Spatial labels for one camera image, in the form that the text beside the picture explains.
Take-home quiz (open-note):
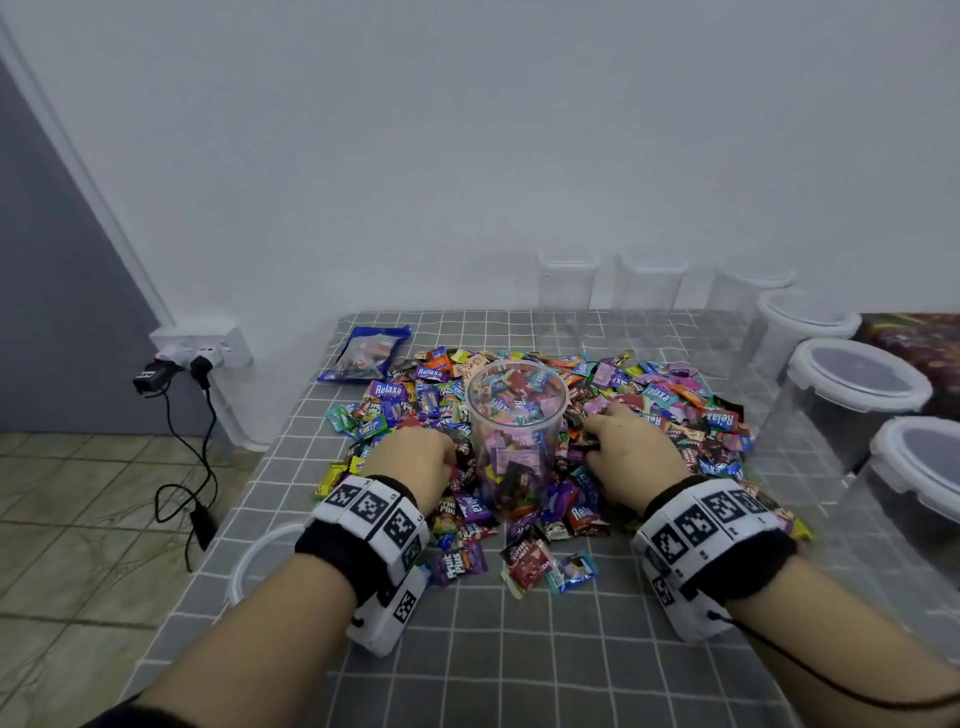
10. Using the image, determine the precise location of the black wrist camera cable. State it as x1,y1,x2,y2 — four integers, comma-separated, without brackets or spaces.
720,612,960,710

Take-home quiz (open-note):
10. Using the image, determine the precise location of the black marker-tagged left wristband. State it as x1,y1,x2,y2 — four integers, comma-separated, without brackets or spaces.
294,474,432,605

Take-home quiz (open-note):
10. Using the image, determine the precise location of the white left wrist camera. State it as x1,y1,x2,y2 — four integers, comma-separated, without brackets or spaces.
345,562,429,657

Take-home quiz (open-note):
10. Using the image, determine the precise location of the grey door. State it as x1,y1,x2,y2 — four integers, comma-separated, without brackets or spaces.
0,60,171,440

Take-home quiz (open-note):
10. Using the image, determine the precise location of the black marker-tagged wristband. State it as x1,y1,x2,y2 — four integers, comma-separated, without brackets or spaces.
294,474,432,605
630,477,800,605

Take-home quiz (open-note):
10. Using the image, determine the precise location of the small transparent plastic jar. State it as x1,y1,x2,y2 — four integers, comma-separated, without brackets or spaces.
705,267,800,350
615,255,692,312
537,255,602,314

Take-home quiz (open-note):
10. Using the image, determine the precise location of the black power cable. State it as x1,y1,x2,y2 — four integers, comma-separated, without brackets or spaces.
154,378,224,572

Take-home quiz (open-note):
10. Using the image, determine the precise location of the tall transparent plastic jar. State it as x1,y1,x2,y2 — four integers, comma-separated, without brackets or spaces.
465,360,572,519

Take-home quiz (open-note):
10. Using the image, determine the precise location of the white square container lid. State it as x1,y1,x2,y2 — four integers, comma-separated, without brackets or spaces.
225,519,309,609

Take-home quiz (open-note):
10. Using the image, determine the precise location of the white wall socket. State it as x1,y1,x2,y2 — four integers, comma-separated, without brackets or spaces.
150,324,254,371

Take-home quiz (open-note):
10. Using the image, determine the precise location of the pile of colourful candies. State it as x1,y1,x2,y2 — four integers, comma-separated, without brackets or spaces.
312,345,819,597

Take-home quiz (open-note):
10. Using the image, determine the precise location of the person's right forearm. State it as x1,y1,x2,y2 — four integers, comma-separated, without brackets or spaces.
720,558,960,728

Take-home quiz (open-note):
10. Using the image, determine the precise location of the blue snack packet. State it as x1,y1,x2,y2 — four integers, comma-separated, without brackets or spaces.
316,325,414,384

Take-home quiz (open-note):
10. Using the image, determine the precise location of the person's right hand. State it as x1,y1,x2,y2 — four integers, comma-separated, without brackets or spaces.
582,405,695,515

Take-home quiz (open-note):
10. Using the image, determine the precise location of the person's left hand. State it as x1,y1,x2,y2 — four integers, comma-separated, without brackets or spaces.
364,426,459,515

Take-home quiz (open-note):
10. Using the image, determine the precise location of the person's left forearm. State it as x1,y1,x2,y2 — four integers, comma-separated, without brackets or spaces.
135,555,362,728

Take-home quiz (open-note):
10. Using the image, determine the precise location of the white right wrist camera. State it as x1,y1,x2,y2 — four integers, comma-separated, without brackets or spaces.
642,570,729,644

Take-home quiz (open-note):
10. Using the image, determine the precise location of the black power plug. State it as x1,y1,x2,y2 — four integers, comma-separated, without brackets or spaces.
132,354,212,398

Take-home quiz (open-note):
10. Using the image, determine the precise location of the black marker-tagged right wristband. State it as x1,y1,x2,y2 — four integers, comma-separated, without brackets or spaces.
630,477,800,605

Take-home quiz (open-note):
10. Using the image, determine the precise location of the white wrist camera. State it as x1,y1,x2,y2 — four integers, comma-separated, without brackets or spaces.
345,562,429,657
642,570,729,644

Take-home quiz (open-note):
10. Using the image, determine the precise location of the dark patterned cloth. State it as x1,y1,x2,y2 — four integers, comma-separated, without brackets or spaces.
855,312,960,422

